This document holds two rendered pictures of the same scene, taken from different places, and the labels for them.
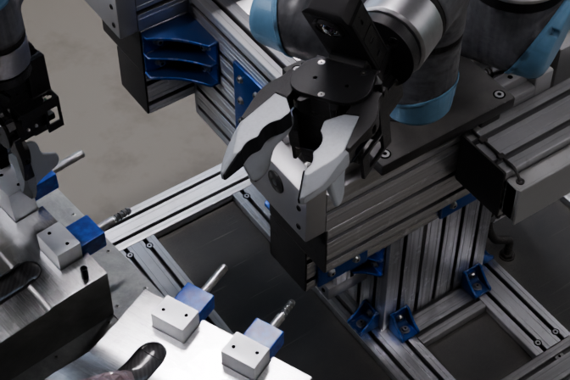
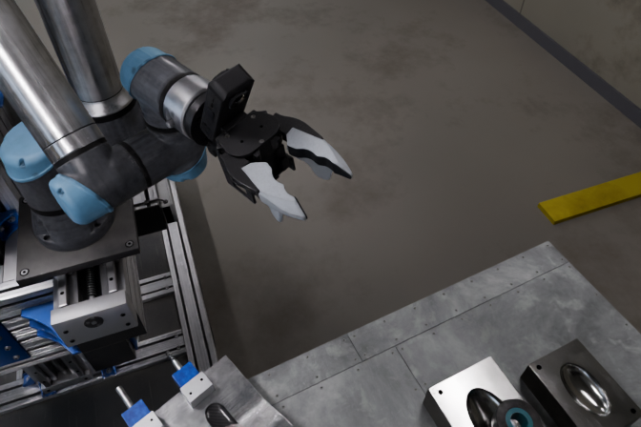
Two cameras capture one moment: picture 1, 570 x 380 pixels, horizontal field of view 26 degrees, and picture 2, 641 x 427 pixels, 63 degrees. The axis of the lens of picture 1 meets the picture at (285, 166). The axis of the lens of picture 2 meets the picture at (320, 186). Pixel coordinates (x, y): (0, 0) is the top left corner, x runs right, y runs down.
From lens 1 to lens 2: 0.74 m
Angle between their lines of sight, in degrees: 50
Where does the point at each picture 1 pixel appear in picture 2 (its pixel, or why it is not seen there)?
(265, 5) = (78, 194)
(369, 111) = (290, 121)
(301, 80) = (239, 149)
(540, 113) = not seen: hidden behind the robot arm
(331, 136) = (305, 144)
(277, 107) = (258, 169)
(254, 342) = (193, 378)
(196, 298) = (137, 411)
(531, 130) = not seen: hidden behind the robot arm
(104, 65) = not seen: outside the picture
